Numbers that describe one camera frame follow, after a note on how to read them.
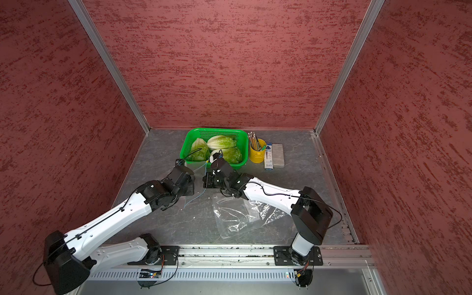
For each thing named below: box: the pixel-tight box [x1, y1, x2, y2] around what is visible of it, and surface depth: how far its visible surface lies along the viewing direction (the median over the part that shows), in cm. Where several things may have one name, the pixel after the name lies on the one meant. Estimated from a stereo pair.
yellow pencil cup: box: [249, 138, 267, 164], surface depth 101 cm
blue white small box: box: [264, 141, 274, 171], surface depth 106 cm
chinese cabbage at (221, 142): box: [206, 135, 237, 150], surface depth 105 cm
